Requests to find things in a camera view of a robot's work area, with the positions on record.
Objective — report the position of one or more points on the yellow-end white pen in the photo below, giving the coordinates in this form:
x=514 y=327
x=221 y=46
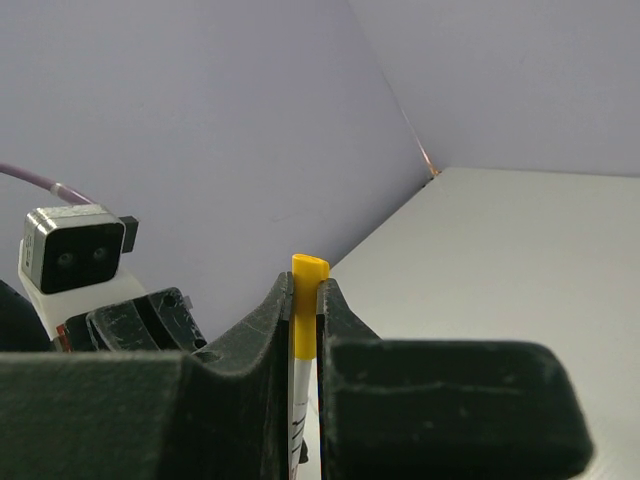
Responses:
x=301 y=379

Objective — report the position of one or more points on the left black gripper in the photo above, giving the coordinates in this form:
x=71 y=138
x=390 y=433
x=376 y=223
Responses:
x=156 y=321

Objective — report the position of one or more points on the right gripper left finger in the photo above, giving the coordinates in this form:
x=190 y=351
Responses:
x=220 y=412

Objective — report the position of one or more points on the yellow pen cap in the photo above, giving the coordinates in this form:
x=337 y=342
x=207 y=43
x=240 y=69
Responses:
x=308 y=273

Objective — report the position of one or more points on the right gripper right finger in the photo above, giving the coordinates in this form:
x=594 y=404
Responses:
x=441 y=409

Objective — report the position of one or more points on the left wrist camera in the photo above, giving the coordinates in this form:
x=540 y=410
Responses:
x=69 y=247

